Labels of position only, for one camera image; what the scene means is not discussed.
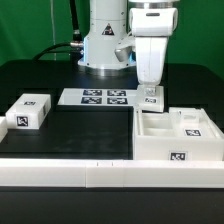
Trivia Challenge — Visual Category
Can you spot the black thick cable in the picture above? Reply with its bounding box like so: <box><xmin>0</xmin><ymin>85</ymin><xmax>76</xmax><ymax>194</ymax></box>
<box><xmin>32</xmin><ymin>0</ymin><xmax>85</xmax><ymax>61</ymax></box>

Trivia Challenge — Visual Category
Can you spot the white front fence rail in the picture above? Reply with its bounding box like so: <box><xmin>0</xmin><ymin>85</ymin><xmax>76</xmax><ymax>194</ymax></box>
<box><xmin>0</xmin><ymin>159</ymin><xmax>224</xmax><ymax>188</ymax></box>

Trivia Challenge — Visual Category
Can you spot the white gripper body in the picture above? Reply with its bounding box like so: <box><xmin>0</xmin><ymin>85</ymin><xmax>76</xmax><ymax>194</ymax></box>
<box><xmin>130</xmin><ymin>8</ymin><xmax>178</xmax><ymax>86</ymax></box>

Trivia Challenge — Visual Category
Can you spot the white small door part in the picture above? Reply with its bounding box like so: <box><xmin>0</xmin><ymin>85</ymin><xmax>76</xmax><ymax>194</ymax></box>
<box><xmin>169</xmin><ymin>107</ymin><xmax>215</xmax><ymax>138</ymax></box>
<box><xmin>135</xmin><ymin>85</ymin><xmax>164</xmax><ymax>112</ymax></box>

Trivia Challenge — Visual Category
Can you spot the white flat tagged top panel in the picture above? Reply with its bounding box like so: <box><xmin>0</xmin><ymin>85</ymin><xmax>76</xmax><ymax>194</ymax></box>
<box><xmin>58</xmin><ymin>88</ymin><xmax>137</xmax><ymax>106</ymax></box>

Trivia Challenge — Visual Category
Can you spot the white fence rail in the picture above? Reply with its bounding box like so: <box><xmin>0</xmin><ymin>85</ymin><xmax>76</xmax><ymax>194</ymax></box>
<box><xmin>0</xmin><ymin>116</ymin><xmax>8</xmax><ymax>142</ymax></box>
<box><xmin>0</xmin><ymin>159</ymin><xmax>224</xmax><ymax>188</ymax></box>

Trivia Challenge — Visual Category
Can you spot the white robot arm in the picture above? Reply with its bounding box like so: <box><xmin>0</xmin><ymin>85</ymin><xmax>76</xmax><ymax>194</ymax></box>
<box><xmin>79</xmin><ymin>0</ymin><xmax>180</xmax><ymax>95</ymax></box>

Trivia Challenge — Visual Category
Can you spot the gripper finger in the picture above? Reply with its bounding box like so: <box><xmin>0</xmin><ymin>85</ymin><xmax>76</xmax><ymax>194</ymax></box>
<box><xmin>143</xmin><ymin>85</ymin><xmax>156</xmax><ymax>96</ymax></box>

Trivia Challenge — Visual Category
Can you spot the white left fence rail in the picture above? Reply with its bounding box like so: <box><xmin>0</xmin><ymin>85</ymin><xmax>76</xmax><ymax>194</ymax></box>
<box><xmin>0</xmin><ymin>116</ymin><xmax>8</xmax><ymax>142</ymax></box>

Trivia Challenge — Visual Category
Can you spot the white cabinet body box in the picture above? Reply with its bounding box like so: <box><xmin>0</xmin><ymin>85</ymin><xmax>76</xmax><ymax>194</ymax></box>
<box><xmin>133</xmin><ymin>107</ymin><xmax>224</xmax><ymax>161</ymax></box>

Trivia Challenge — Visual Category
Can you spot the thin white cable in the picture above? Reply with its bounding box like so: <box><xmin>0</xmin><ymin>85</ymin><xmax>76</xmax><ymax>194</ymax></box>
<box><xmin>49</xmin><ymin>0</ymin><xmax>56</xmax><ymax>61</ymax></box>

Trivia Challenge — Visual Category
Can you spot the white tagged block left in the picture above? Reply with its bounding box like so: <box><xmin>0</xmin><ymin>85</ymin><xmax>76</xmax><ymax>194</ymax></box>
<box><xmin>6</xmin><ymin>94</ymin><xmax>51</xmax><ymax>129</ymax></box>

